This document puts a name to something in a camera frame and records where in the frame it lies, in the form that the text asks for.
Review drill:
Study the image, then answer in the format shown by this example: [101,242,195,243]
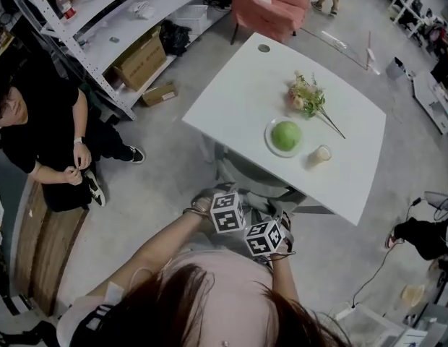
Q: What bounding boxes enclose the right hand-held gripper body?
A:
[244,210,294,258]

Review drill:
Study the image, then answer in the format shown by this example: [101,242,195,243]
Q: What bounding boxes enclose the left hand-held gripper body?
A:
[209,189,251,235]

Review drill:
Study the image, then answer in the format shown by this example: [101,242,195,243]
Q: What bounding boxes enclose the grey armchair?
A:
[209,143,319,227]

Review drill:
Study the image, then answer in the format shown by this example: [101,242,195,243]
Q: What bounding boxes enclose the person's left forearm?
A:
[86,210,207,299]

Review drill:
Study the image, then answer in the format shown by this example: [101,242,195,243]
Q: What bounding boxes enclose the person's right forearm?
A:
[272,257,301,305]

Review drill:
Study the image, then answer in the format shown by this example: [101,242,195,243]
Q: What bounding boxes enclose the person's left hand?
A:
[191,188,218,213]

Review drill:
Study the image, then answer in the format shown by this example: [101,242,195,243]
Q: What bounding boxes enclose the thin metal wrist bangles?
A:
[181,199,211,217]

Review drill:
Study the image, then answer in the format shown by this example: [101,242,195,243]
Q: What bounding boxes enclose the person's pale pink top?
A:
[57,247,301,347]

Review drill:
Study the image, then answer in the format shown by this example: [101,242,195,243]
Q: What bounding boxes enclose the green round cabbage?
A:
[270,120,303,152]

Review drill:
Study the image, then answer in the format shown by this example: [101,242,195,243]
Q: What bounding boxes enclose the cup of beige drink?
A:
[306,144,332,171]

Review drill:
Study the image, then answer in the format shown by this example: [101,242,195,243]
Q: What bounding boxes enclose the white storage box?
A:
[334,301,405,347]

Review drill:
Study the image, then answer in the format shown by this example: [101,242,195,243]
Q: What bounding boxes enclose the small cardboard box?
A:
[140,81,179,107]

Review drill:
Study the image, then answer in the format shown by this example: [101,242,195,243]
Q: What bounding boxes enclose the artificial flower bouquet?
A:
[287,69,347,140]

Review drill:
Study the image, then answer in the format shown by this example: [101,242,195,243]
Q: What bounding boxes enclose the round wooden bowl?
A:
[400,284,426,307]

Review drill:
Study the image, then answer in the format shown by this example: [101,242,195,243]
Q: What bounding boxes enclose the large cardboard box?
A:
[113,26,168,93]

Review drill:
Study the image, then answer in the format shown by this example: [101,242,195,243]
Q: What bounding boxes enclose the grey floor fan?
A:
[422,189,448,223]

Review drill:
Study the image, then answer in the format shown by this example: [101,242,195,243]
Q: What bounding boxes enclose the black bag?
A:
[159,19,192,57]

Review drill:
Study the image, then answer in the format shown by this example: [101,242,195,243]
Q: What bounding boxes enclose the brown wooden bench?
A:
[13,173,90,317]

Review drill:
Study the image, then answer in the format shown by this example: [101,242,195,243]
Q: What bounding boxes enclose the white plastic basket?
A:
[171,4,209,35]

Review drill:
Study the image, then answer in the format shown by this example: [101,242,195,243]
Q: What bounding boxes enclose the pink armchair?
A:
[226,0,312,46]

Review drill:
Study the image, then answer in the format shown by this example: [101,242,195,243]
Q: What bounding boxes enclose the grey waste bin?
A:
[385,56,408,81]

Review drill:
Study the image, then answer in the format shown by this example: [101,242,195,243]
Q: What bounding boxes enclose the low white table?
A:
[411,69,448,136]

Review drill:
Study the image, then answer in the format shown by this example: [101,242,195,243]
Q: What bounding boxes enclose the white folded cloth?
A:
[129,1,156,20]

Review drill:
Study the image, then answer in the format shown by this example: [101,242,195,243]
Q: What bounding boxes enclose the white metal storage rack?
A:
[3,0,231,121]

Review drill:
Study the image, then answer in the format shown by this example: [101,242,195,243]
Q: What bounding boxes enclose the red drink bottle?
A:
[54,0,77,20]

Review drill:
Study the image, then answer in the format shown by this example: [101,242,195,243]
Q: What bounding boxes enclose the black floor cable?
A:
[351,242,397,309]

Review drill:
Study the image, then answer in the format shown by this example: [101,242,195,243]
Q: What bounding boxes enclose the black striped shoulder strap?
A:
[70,301,116,346]

